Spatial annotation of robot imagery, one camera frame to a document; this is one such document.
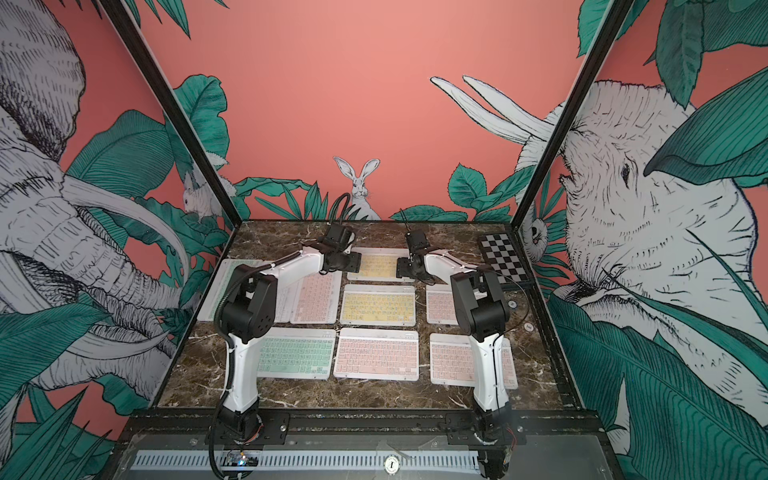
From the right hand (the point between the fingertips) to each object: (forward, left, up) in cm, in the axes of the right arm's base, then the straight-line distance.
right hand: (405, 266), depth 104 cm
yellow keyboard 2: (-15, +9, -2) cm, 17 cm away
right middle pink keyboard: (-14, -12, -3) cm, 18 cm away
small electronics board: (-57, +40, -2) cm, 70 cm away
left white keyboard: (-27, +26, +33) cm, 50 cm away
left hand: (+1, +17, +4) cm, 18 cm away
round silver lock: (-57, +4, -3) cm, 57 cm away
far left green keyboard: (-7, +64, -1) cm, 65 cm away
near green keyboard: (-31, +32, -2) cm, 45 cm away
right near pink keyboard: (-32, -13, -3) cm, 35 cm away
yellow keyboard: (+2, +10, -2) cm, 10 cm away
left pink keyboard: (-13, +30, -2) cm, 33 cm away
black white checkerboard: (+4, -36, -1) cm, 36 cm away
